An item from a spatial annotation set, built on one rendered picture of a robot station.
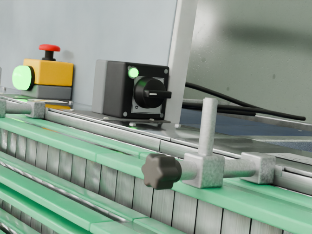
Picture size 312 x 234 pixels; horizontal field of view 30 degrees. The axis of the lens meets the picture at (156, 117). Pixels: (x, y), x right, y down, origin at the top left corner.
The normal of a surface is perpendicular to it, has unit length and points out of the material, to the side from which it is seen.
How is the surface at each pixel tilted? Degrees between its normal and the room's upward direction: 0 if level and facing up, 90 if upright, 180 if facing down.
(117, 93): 0
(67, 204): 90
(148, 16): 0
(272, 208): 90
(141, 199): 0
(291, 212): 90
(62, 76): 90
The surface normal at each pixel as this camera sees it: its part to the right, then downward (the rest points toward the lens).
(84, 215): 0.10, -0.99
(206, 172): 0.60, 0.12
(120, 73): -0.79, -0.03
